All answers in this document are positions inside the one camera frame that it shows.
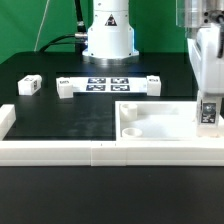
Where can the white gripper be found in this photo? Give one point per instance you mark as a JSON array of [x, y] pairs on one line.
[[208, 68]]

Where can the white square tabletop part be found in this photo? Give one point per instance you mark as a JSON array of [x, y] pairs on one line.
[[160, 121]]

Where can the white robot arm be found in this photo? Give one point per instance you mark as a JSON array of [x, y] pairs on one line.
[[110, 38]]

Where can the white fiducial marker sheet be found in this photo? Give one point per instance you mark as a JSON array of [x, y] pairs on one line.
[[105, 84]]

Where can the white U-shaped fence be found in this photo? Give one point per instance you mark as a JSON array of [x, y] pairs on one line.
[[105, 153]]

